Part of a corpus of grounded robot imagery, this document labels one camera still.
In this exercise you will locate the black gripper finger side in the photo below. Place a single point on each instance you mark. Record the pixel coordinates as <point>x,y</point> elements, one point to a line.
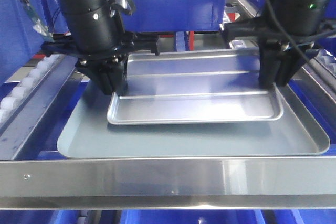
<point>100,78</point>
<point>118,77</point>
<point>290,63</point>
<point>270,62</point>

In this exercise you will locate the black gripper body side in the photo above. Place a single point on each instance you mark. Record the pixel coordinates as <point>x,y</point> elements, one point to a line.
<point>286,33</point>
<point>98,52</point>

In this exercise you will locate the silver metal tray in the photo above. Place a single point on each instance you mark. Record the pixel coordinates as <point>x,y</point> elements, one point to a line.
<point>194,87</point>

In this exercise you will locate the large grey tray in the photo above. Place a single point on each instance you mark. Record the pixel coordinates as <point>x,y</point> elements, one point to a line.
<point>88,134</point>

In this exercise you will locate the right white roller track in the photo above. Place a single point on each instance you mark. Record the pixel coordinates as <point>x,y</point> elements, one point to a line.
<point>326,59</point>

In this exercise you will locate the white roller track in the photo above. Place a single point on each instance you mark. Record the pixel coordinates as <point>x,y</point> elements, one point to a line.
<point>326,59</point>
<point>26,86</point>

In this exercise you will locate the blue bin right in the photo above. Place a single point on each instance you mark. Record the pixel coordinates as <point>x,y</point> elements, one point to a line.
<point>328,43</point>

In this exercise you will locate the left white roller track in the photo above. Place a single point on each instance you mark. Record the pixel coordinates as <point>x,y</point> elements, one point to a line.
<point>26,86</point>

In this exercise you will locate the blue bin centre back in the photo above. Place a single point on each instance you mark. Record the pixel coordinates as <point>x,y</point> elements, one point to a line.
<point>175,15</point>

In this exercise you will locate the large blue bin left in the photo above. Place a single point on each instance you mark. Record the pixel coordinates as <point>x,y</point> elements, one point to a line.
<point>19,41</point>

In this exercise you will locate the red floor frame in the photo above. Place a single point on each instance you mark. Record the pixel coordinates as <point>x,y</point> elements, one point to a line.
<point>209,40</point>

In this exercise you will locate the steel flow rack frame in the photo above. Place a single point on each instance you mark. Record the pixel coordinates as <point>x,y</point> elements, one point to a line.
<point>228,182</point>

